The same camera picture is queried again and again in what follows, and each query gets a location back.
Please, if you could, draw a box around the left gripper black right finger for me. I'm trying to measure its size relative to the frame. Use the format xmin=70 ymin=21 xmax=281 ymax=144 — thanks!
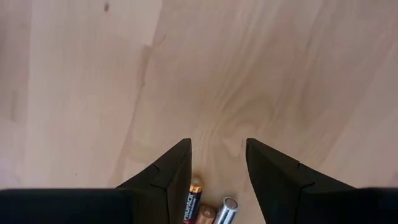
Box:
xmin=245 ymin=138 xmax=398 ymax=224

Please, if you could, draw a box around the silver battery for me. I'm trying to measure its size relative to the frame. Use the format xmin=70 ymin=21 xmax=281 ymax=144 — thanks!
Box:
xmin=213 ymin=196 xmax=239 ymax=224

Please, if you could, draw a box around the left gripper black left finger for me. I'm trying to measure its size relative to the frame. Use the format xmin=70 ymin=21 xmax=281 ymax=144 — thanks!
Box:
xmin=0 ymin=138 xmax=193 ymax=224

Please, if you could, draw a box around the black copper-top battery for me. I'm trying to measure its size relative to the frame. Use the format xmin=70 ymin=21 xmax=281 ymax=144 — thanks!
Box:
xmin=194 ymin=203 xmax=218 ymax=224
xmin=183 ymin=176 xmax=205 ymax=224

